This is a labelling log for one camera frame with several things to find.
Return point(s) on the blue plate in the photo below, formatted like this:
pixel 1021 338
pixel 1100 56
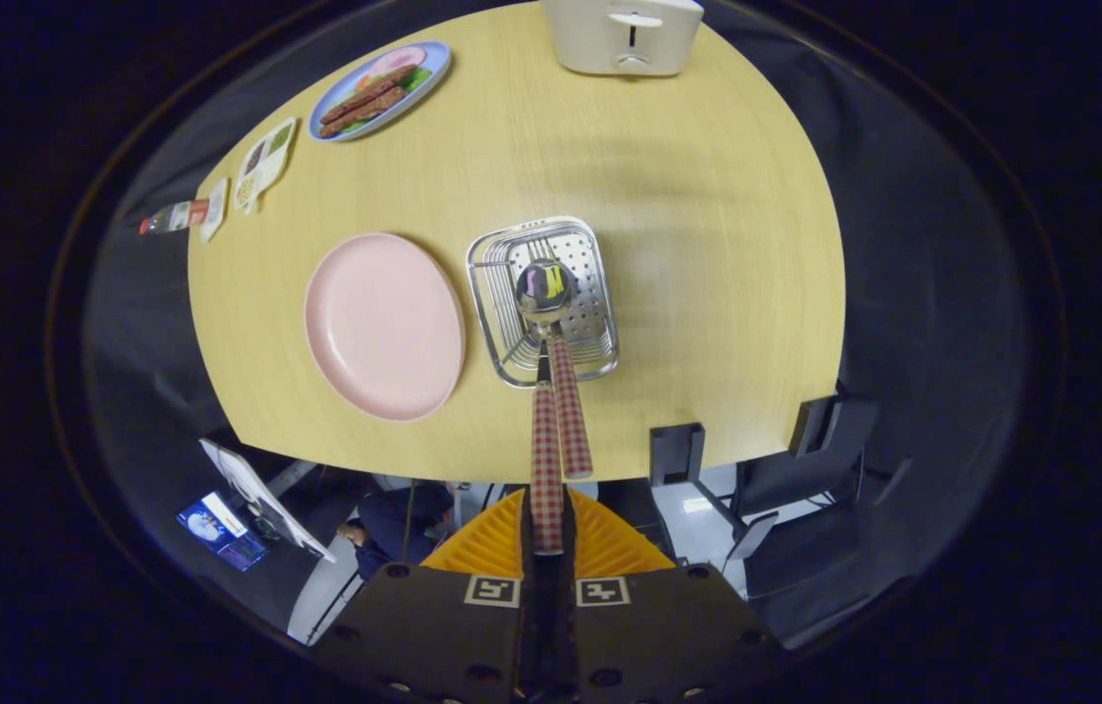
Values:
pixel 335 130

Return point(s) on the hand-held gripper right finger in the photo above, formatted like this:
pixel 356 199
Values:
pixel 562 626

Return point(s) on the black office chair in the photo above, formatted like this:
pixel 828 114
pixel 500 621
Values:
pixel 795 469

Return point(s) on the black table clamp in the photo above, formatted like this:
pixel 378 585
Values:
pixel 676 455
pixel 810 427

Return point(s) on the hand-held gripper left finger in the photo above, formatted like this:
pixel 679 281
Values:
pixel 533 626

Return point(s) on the white tilted panel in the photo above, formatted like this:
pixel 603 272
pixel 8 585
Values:
pixel 257 494

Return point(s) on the blue lit screen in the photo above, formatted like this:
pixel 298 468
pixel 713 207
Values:
pixel 218 533

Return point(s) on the cream toaster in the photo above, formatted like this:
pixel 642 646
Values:
pixel 590 39

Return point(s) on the pink plate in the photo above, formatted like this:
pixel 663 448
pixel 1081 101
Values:
pixel 384 323

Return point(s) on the white square coaster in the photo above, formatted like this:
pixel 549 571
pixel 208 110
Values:
pixel 214 208

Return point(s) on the brown sausage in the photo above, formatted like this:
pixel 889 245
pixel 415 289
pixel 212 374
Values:
pixel 367 91
pixel 365 110

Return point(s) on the pink ham slice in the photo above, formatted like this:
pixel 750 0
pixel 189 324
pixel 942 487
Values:
pixel 396 59

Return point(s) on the white printed card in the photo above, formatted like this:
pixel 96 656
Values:
pixel 264 161

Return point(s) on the perforated metal basket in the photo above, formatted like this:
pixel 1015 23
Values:
pixel 595 279

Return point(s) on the clear bottle red label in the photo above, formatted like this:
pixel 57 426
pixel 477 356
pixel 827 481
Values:
pixel 177 216

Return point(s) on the green lettuce leaf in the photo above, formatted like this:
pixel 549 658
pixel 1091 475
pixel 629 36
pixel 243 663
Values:
pixel 418 78

